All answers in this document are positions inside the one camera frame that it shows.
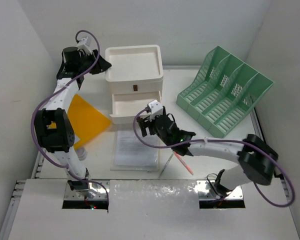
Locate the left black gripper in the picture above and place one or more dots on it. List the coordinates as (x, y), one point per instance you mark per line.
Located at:
(100, 66)

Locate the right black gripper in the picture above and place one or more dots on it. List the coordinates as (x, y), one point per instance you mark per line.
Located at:
(144, 123)

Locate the white drawer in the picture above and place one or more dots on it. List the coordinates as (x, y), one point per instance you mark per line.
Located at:
(126, 106)

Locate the white drawer cabinet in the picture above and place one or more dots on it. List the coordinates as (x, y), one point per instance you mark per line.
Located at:
(135, 69)

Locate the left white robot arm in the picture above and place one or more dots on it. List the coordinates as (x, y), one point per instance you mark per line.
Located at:
(51, 124)

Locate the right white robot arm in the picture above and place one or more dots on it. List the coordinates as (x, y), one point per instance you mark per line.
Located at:
(254, 159)

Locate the clear document sleeve with papers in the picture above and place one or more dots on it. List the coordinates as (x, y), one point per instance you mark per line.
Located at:
(129, 154)

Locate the green-grey pen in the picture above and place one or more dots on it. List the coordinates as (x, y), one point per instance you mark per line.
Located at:
(165, 166)

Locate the yellow plastic folder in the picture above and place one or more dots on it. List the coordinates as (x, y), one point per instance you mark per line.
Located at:
(86, 121)

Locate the orange pen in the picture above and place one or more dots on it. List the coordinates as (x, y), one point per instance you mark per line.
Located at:
(183, 163)

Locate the green file organizer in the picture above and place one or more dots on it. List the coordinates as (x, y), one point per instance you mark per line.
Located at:
(224, 91)

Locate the white foam board cover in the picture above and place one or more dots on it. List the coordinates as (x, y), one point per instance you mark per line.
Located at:
(146, 210)

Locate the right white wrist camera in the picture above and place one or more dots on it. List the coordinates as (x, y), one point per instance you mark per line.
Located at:
(155, 108)

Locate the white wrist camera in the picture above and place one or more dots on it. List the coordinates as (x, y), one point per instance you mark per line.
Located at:
(155, 108)
(84, 44)

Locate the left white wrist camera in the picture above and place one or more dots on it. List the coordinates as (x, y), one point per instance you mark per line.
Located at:
(84, 44)

